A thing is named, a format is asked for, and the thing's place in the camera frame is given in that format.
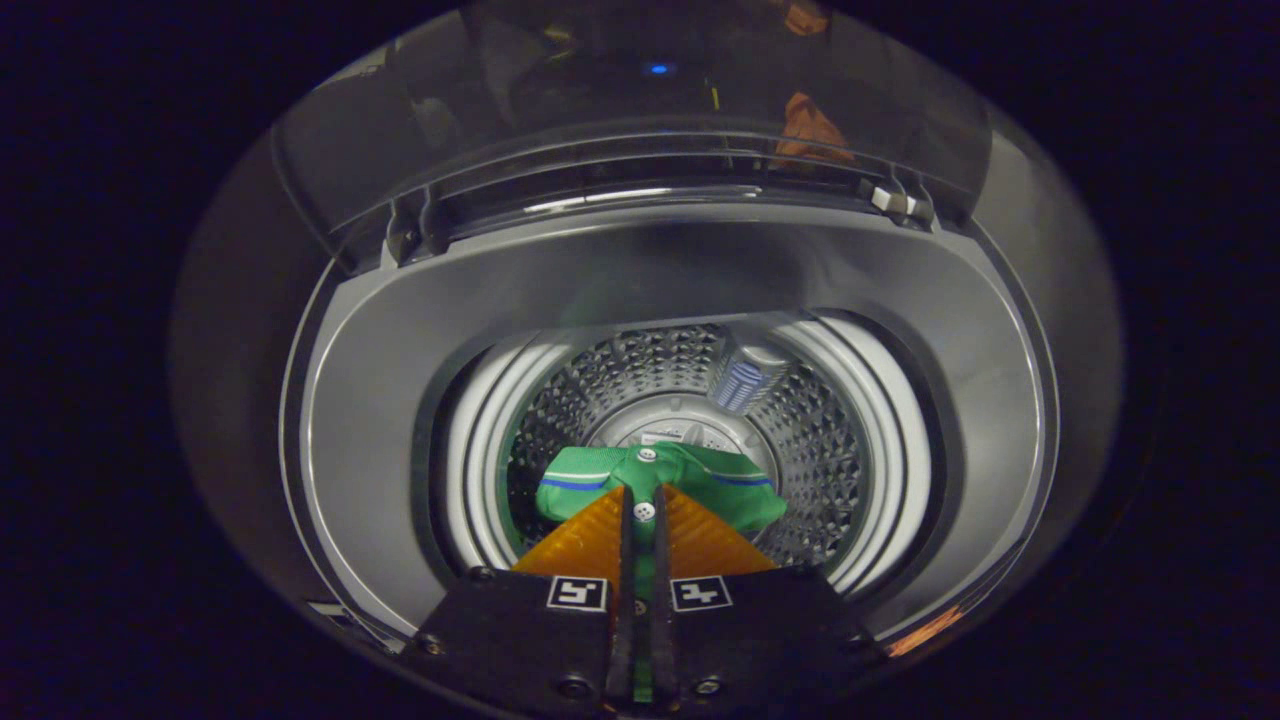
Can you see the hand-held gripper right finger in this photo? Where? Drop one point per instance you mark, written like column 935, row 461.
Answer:
column 770, row 640

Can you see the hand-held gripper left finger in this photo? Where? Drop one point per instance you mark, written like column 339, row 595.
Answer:
column 520, row 640

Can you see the green polo shirt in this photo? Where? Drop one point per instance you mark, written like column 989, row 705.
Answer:
column 700, row 480

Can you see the dark grey washing machine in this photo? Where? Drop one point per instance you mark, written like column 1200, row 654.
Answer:
column 400, row 380

